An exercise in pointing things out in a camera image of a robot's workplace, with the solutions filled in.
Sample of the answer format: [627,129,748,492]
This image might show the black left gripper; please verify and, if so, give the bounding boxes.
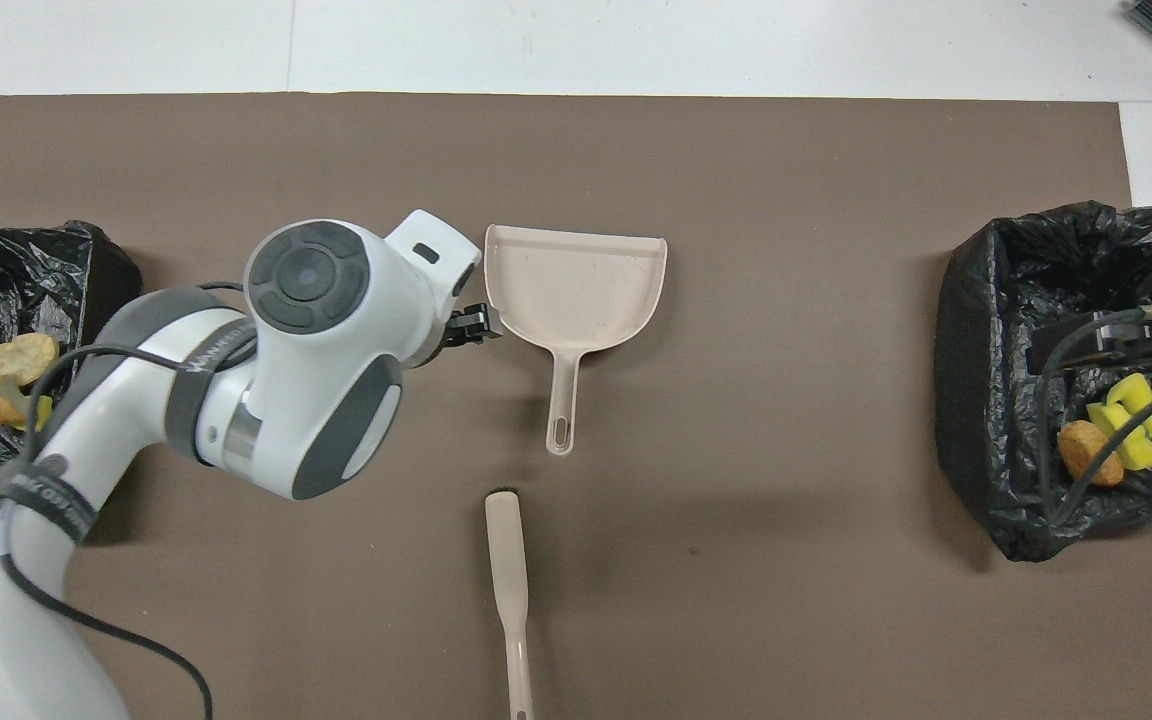
[436,303,503,351]

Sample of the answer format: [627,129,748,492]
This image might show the beige plastic dustpan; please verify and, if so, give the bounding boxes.
[484,223,669,457]

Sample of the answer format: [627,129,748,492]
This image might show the yellow sponge with green side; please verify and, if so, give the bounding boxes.
[1086,400,1152,471]

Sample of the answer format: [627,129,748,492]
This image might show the brown bread roll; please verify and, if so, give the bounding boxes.
[1057,420,1125,488]

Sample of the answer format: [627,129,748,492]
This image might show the beige hand brush black bristles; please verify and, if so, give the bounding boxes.
[484,487,537,720]

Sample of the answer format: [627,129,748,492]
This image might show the black bag lined trash bin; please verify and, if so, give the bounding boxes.
[0,220,144,528]
[934,200,1152,563]

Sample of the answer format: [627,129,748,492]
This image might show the brown table mat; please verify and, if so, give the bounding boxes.
[0,93,1152,720]

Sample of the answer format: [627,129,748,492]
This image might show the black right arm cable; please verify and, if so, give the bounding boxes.
[1036,303,1152,526]

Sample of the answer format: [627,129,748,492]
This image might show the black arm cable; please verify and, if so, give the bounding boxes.
[1036,303,1152,526]
[0,283,247,720]

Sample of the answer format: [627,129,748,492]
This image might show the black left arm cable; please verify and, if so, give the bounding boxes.
[0,283,247,720]

